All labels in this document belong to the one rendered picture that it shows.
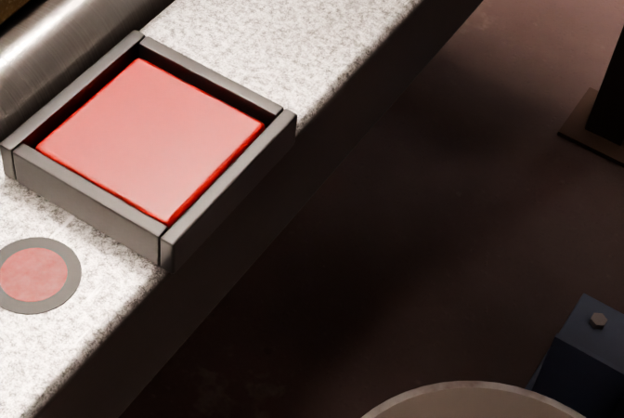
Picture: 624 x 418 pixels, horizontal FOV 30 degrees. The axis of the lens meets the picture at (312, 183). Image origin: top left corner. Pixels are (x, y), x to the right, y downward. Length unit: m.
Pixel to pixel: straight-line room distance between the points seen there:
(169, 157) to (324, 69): 0.09
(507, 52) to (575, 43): 0.12
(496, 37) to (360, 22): 1.43
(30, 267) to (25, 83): 0.09
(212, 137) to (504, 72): 1.46
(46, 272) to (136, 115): 0.07
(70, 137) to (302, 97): 0.09
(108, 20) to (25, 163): 0.10
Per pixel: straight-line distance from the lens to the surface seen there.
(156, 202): 0.40
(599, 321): 1.56
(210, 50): 0.47
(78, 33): 0.48
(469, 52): 1.88
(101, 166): 0.41
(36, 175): 0.41
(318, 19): 0.49
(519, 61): 1.89
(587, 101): 1.84
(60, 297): 0.40
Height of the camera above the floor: 1.24
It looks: 49 degrees down
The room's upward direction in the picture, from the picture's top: 7 degrees clockwise
